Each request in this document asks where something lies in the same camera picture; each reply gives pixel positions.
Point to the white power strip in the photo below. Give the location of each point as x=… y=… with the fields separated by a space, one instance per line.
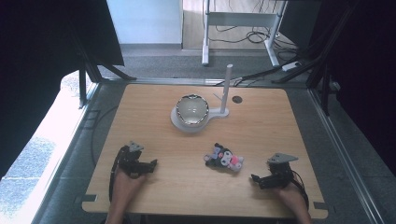
x=291 y=65

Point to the white stand with pole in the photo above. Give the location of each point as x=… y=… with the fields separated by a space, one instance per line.
x=224 y=93

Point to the black metal stand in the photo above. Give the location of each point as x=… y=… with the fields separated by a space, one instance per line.
x=314 y=62
x=90 y=73

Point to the black and pink plush toy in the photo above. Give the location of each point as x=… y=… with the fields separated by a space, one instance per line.
x=224 y=158

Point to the round dark table grommet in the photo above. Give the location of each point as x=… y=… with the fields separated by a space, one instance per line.
x=237 y=99

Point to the aluminium floor rail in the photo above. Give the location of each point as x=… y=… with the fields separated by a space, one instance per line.
x=342 y=149

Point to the black curtain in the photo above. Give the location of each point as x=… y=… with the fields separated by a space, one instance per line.
x=364 y=77
x=46 y=62

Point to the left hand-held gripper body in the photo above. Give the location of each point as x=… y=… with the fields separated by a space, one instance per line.
x=130 y=161

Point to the person's left hand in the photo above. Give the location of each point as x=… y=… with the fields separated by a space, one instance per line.
x=127 y=183

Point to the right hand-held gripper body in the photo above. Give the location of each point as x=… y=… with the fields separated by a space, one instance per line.
x=280 y=172

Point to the white desk frame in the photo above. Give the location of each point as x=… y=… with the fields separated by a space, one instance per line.
x=239 y=19

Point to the person's right hand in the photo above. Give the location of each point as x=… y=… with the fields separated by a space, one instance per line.
x=291 y=196

